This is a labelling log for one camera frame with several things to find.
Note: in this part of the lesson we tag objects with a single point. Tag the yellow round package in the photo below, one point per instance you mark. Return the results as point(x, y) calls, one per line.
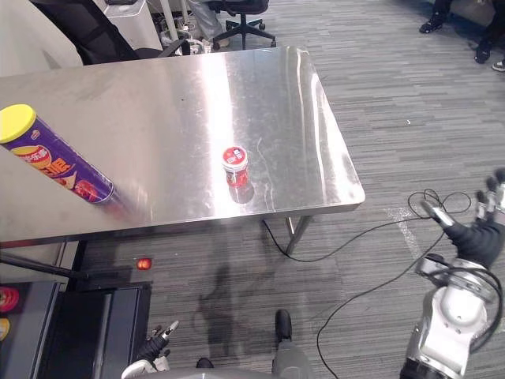
point(3, 329)

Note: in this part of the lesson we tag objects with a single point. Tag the dark metal shelf unit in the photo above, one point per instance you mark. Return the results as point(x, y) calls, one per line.
point(67, 327)

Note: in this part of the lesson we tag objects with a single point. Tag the white desk partition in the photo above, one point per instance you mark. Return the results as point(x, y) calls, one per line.
point(35, 37)

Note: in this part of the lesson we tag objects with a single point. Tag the person's leg grey trousers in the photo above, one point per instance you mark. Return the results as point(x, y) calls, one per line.
point(205, 17)

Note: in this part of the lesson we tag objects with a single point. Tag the red glowing light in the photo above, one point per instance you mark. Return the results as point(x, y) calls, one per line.
point(143, 263)

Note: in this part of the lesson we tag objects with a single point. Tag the person's foot white shoe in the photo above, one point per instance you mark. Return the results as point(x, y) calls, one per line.
point(499, 65)

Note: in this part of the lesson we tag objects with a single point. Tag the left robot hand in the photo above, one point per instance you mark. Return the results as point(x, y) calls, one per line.
point(157, 342)

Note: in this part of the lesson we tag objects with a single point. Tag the stainless steel table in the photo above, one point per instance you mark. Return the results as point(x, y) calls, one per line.
point(165, 142)

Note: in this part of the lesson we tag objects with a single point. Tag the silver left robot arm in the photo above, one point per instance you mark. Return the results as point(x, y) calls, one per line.
point(144, 367)

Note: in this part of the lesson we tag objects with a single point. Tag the black office chair with casters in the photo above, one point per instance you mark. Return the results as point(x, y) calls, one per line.
point(242, 21)

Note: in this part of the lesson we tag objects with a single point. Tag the black chair with armrest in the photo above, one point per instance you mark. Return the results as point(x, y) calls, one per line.
point(106, 35)

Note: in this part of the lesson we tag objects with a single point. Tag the purple chips can yellow lid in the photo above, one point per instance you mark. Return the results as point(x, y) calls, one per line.
point(55, 161)

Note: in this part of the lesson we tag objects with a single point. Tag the person's foot black shoe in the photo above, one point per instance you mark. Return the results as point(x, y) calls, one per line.
point(484, 49)
point(434, 21)

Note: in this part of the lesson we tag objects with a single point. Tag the red gum jar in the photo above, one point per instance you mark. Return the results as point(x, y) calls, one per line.
point(236, 167)

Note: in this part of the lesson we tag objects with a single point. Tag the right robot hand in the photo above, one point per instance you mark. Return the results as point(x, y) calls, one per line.
point(477, 233)

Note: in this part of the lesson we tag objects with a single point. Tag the red round package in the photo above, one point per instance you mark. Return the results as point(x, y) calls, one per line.
point(8, 299)

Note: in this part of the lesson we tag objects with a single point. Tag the robot silver leg dark foot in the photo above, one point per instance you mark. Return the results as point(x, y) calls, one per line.
point(286, 347)

